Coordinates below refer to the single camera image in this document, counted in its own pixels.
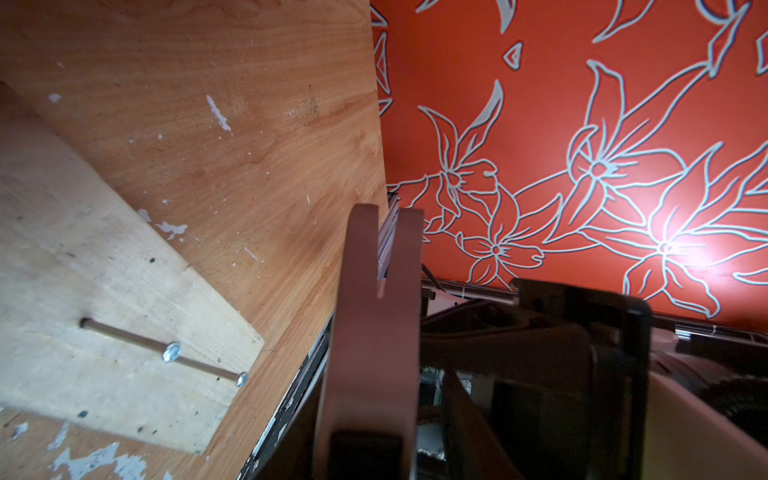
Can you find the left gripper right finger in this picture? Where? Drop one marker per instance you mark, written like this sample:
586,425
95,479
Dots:
554,387

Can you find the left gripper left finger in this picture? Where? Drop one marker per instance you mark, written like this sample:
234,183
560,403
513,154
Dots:
366,426

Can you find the light wooden block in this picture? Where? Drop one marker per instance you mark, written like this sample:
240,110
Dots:
72,248

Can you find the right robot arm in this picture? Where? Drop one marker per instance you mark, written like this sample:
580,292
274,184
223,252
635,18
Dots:
704,419

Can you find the steel nail in block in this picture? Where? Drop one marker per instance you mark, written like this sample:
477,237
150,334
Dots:
169,352

